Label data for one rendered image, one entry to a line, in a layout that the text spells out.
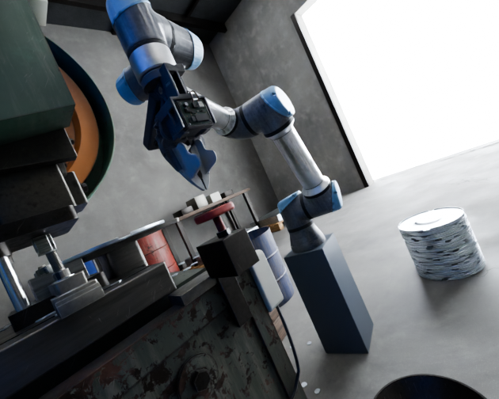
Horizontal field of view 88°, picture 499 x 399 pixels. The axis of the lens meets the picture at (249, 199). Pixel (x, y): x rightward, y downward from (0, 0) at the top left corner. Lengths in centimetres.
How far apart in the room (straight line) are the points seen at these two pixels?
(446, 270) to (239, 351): 116
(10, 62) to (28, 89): 5
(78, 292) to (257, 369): 38
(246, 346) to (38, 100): 62
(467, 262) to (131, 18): 153
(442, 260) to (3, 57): 162
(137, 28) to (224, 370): 63
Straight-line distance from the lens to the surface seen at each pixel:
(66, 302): 49
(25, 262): 405
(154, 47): 52
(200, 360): 55
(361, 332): 123
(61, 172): 72
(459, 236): 153
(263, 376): 66
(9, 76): 66
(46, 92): 65
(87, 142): 120
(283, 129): 89
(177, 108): 46
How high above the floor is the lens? 76
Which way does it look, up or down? 1 degrees down
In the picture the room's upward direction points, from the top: 24 degrees counter-clockwise
